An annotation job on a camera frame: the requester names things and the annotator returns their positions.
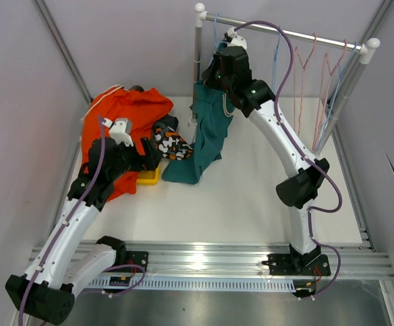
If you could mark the yellow plastic tray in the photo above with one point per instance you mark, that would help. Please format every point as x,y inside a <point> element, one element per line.
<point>148,177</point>

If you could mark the olive green shorts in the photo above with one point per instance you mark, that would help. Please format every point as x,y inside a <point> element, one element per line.
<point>137,88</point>

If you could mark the black mounting plate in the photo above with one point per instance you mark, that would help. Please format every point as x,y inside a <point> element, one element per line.
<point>288,265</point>
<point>140,258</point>

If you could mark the dark navy shorts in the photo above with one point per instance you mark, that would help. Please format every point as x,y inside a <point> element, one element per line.
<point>168,121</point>

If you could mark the metal clothes rack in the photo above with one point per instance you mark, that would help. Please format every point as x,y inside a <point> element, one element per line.
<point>362,55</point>

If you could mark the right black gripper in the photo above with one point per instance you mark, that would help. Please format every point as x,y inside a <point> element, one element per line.
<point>208,75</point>

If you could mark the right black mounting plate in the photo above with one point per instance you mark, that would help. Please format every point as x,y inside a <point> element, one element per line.
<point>288,265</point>

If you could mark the teal shorts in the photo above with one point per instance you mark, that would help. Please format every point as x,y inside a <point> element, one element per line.
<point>215,113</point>

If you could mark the blue wire hanger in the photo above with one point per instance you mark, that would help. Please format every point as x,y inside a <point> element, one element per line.
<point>333,92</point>

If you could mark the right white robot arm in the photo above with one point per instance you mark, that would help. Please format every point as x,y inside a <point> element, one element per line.
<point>304,171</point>

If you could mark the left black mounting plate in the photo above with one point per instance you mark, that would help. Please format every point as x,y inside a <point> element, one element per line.
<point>140,258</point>

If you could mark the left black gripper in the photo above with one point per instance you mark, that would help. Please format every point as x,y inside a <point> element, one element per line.
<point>148,161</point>

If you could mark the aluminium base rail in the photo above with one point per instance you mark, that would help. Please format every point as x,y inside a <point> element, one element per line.
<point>224,260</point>

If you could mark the slotted cable duct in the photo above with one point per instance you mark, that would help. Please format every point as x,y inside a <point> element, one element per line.
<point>278,285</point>

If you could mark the blue hanger of orange shorts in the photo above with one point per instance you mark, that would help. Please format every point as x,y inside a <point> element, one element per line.
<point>275,64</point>

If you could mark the pink hanger of olive shorts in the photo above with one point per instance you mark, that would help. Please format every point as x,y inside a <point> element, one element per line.
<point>298,93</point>

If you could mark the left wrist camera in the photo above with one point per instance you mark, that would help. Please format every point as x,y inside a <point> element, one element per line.
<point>119,131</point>

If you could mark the blue hanger of teal shorts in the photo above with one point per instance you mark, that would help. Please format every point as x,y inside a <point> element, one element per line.
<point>218,40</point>

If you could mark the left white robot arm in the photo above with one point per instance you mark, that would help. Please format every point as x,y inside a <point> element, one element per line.
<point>50,285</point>

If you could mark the pink hanger of camouflage shorts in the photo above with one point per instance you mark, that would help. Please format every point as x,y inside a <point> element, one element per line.
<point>327,74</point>

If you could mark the orange camouflage pattern shorts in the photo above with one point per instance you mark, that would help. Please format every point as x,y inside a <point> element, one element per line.
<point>170,144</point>

